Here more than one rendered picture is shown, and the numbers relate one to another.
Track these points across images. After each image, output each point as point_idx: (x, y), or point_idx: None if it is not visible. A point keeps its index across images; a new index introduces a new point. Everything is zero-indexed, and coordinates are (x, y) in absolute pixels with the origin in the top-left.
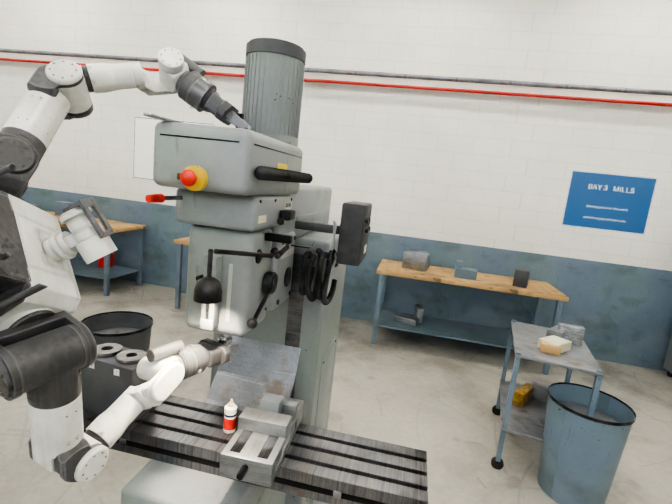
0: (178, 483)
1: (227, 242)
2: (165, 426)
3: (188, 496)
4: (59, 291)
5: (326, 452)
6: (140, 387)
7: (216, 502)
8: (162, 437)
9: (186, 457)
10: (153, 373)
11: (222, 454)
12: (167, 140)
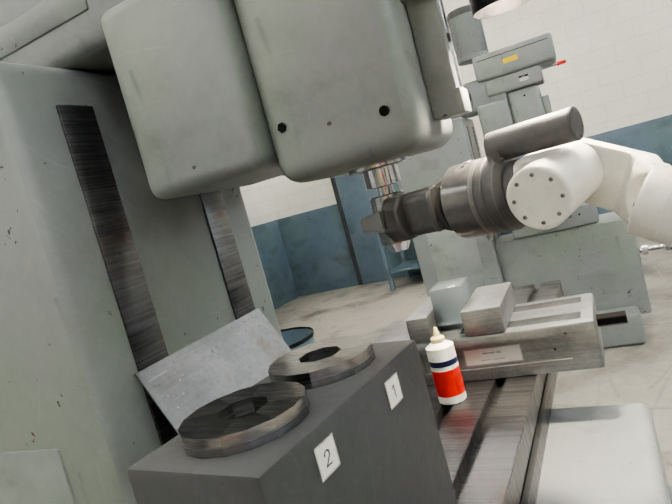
0: (595, 476)
1: None
2: (456, 476)
3: (625, 452)
4: None
5: None
6: (654, 161)
7: (619, 422)
8: (510, 460)
9: (533, 454)
10: (592, 163)
11: (593, 320)
12: None
